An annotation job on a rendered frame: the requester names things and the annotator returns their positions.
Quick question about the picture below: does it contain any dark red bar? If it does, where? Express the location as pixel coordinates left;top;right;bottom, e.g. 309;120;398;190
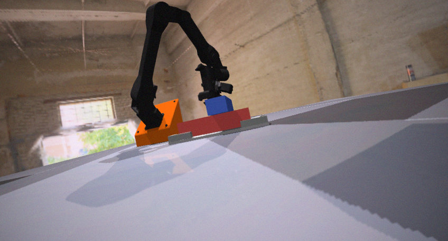
177;107;251;137

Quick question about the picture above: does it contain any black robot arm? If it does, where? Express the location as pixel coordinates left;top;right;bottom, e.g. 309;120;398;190
130;2;233;130

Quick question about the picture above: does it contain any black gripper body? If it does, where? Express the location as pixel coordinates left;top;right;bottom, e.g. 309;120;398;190
198;79;222;101

